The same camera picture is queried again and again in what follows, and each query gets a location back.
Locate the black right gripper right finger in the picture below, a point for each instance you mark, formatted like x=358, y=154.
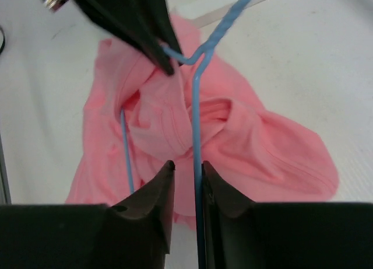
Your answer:
x=241, y=233

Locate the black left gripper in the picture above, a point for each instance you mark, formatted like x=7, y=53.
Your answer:
x=144, y=24

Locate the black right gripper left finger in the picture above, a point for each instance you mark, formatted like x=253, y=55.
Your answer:
x=134, y=233

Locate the blue wire hanger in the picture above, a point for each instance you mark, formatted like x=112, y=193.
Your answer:
x=205, y=51

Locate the white clothes rack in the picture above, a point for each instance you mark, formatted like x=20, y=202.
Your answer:
x=209, y=11

